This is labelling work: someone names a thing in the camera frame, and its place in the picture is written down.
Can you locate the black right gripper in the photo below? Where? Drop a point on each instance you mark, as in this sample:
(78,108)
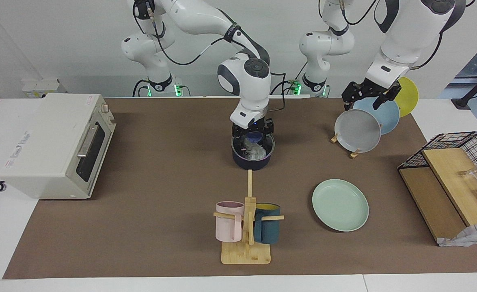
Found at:
(254,127)

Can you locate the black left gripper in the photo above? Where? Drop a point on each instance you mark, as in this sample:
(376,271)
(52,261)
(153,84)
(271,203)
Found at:
(368,91)

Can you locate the glass lid blue knob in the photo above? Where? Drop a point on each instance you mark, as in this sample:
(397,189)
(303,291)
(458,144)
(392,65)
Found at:
(258,147)

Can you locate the white vermicelli bundle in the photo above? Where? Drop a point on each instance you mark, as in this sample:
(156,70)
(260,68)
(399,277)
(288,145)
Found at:
(256,152)

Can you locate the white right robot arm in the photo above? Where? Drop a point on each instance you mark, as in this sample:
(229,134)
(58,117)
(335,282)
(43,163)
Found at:
(254,81)

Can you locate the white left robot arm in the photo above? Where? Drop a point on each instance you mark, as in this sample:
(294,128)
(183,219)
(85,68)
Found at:
(404,36)

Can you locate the grey plate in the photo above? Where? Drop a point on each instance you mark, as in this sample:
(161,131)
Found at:
(357,132)

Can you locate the light blue plate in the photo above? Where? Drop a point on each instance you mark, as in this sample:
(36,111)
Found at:
(388,115)

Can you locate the yellow plate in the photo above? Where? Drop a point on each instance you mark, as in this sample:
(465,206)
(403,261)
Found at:
(409,95)

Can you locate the wooden plate rack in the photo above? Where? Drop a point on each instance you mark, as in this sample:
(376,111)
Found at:
(355,153)

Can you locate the light green plate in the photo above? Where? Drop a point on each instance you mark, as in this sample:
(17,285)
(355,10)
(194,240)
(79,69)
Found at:
(339,205)

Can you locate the dark teal mug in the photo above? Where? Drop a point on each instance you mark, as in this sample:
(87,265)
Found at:
(267,227)

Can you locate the pink mug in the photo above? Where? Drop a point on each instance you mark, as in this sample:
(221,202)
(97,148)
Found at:
(228,225)

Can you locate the black clamp stand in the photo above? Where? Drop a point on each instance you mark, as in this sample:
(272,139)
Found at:
(475,87)

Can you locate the wooden mug tree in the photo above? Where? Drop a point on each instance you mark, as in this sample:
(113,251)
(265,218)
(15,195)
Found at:
(246,253)

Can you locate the brown table mat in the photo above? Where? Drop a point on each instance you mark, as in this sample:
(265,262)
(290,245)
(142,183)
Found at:
(161,211)

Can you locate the clear glass cup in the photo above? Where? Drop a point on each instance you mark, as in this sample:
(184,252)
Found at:
(471,177)

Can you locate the beige toaster oven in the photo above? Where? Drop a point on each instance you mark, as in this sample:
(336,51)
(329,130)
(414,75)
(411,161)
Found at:
(47,146)

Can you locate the white wall socket box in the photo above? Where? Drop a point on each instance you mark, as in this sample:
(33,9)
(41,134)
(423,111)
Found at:
(39,87)

